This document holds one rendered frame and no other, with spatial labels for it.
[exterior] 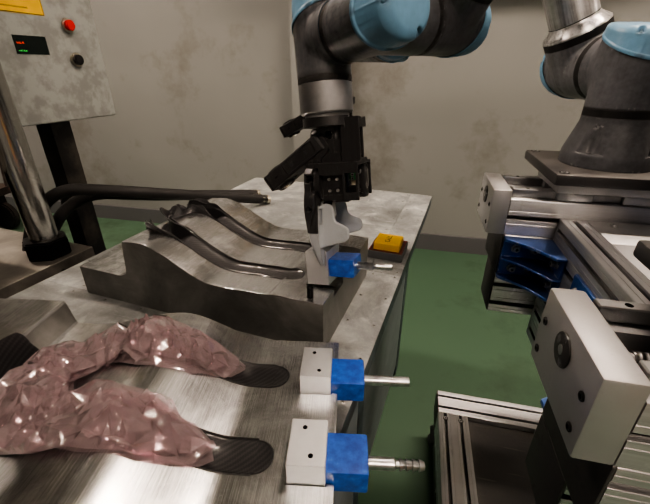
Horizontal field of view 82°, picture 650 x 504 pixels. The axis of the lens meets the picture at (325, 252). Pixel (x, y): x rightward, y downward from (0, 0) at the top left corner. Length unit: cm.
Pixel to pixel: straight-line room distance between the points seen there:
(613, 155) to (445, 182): 195
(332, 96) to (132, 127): 295
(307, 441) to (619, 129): 70
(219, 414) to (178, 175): 291
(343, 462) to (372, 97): 240
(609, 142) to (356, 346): 55
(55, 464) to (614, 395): 46
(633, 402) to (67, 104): 129
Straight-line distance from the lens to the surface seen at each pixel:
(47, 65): 127
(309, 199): 53
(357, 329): 65
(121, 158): 356
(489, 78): 264
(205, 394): 47
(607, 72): 84
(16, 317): 63
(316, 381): 46
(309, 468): 39
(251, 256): 72
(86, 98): 133
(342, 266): 57
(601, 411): 38
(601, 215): 86
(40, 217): 109
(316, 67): 54
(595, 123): 84
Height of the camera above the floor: 120
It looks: 26 degrees down
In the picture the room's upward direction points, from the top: straight up
